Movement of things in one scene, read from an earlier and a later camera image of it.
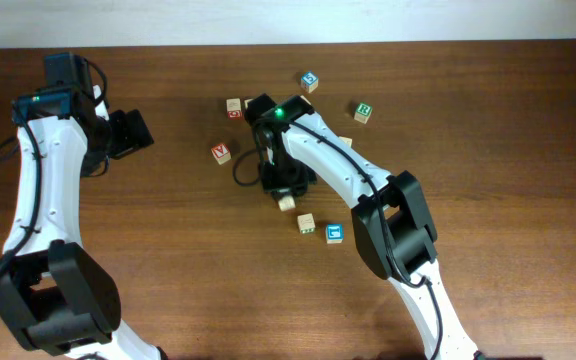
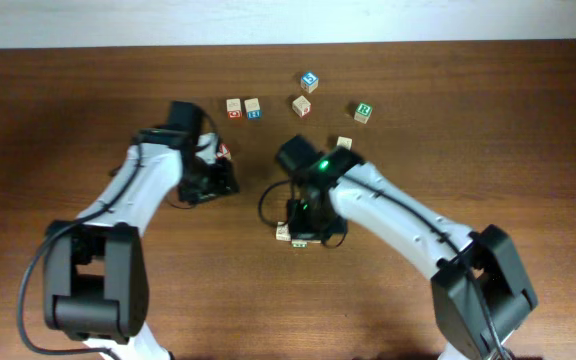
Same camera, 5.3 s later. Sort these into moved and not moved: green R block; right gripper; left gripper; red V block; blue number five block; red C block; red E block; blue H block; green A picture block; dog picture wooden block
Moved: red E block; left gripper; right gripper; dog picture wooden block
Not moved: blue number five block; blue H block; green A picture block; red V block; red C block; green R block
